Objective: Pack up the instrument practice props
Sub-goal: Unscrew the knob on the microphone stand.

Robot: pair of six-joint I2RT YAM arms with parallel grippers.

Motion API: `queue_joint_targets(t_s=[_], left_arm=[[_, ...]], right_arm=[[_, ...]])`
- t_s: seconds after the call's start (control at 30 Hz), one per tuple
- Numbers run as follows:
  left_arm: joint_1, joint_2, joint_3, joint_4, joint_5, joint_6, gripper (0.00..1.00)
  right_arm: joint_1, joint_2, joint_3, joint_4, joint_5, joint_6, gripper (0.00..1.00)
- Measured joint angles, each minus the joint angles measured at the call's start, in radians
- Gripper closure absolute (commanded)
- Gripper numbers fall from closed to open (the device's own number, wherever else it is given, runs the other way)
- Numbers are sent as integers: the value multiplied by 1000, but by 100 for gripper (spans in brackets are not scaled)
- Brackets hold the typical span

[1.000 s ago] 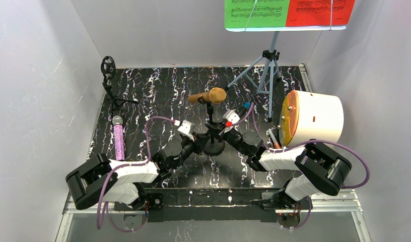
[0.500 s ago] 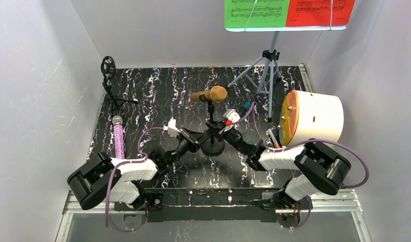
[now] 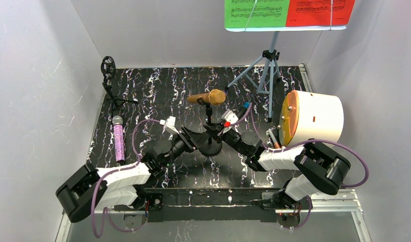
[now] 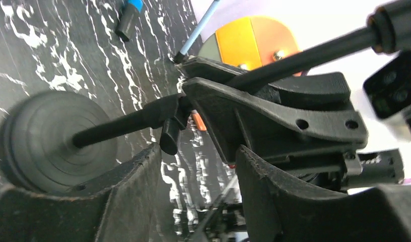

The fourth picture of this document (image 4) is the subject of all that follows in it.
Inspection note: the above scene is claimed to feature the white marker orange cap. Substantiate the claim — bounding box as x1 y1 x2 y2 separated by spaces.
191 110 207 131

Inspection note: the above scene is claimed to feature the black round-base mic stand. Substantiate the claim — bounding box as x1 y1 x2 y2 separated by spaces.
2 1 411 193

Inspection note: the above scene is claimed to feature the white drum orange head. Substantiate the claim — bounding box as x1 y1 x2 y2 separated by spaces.
198 16 300 71

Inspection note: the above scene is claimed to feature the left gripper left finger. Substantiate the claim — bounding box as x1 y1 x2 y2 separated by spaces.
0 143 162 241

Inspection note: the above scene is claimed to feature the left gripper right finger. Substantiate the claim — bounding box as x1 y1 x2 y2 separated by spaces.
236 146 411 241

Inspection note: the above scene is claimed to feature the black marker blue cap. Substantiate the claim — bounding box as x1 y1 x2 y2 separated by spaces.
115 0 144 42

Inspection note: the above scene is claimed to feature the grey tripod music stand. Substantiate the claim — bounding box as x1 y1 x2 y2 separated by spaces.
173 0 220 64

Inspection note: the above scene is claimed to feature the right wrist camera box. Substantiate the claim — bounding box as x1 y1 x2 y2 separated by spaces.
363 50 411 139

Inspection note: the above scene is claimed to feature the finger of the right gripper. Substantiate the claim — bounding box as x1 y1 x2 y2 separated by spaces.
183 78 368 164
182 56 351 104

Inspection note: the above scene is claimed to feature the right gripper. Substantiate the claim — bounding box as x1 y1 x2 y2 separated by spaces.
279 149 404 191

